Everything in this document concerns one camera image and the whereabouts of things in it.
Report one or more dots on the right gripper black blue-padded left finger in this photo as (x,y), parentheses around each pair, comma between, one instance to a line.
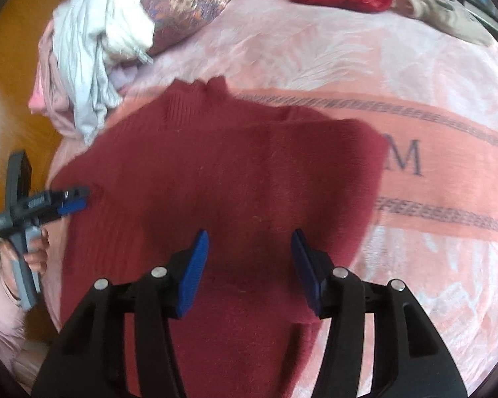
(88,358)

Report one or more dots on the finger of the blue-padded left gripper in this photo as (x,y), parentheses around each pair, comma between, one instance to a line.
(71,207)

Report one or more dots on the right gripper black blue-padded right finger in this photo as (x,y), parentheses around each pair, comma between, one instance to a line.
(410,357)

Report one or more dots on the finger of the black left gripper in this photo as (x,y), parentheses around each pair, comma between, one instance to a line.
(75,194)

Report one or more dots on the dark red knit sweater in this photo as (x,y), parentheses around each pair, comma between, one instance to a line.
(199,158)

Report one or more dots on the pink sleeve left forearm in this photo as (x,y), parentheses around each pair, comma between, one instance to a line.
(21,356)

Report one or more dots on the pink clothes pile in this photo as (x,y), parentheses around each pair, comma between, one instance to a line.
(50,97)

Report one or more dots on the person's left hand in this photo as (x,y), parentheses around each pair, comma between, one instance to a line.
(36,256)

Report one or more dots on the pink patterned bed blanket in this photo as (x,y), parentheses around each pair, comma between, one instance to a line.
(432,97)

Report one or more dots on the white striped knit garment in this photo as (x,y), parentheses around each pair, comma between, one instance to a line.
(90,37)

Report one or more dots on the purple floral patterned pillow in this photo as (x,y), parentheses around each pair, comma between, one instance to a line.
(176,20)

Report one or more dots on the beige cloth bag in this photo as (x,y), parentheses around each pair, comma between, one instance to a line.
(448,17)

